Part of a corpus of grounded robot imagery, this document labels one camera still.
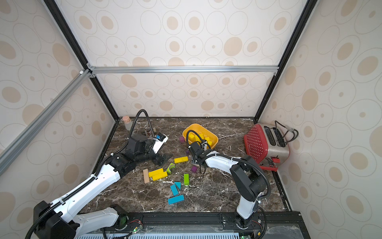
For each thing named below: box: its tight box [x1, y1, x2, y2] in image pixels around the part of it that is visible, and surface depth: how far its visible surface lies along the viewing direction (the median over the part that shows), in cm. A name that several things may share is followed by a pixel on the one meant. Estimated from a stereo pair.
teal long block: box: [167, 194, 185, 205], surface depth 83 cm
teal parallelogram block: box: [170, 184, 179, 197], surface depth 85 cm
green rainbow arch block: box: [166, 162, 176, 174], surface depth 93 cm
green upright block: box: [183, 173, 190, 186], surface depth 87 cm
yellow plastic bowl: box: [182, 123, 219, 150], surface depth 105 cm
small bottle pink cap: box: [122, 115, 133, 131], surface depth 108 cm
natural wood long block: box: [142, 168, 150, 184], surface depth 89 cm
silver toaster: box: [259, 123, 290, 167], surface depth 87 cm
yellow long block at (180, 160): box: [174, 156, 189, 164], surface depth 98 cm
